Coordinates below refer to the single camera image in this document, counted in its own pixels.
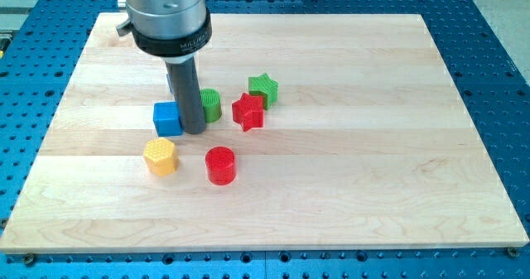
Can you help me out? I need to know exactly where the green star block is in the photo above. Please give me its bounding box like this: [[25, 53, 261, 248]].
[[248, 73, 278, 110]]

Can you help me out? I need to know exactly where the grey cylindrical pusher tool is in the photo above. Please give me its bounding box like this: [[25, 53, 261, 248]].
[[166, 56, 206, 134]]

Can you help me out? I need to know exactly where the blue cube block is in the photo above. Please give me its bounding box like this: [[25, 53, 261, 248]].
[[152, 101, 183, 137]]

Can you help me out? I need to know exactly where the wooden board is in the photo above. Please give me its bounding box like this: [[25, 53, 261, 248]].
[[1, 12, 528, 253]]

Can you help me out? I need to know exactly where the red star block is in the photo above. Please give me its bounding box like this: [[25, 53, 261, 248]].
[[232, 93, 264, 132]]

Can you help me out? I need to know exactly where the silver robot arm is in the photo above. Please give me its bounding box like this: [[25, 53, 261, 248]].
[[116, 0, 212, 64]]

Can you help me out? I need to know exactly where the red cylinder block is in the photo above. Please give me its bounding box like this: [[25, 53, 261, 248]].
[[205, 146, 237, 185]]

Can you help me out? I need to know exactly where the green cylinder block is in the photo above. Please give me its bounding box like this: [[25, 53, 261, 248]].
[[200, 89, 222, 123]]

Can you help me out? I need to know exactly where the yellow hexagon block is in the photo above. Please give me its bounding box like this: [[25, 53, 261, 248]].
[[143, 137, 179, 177]]

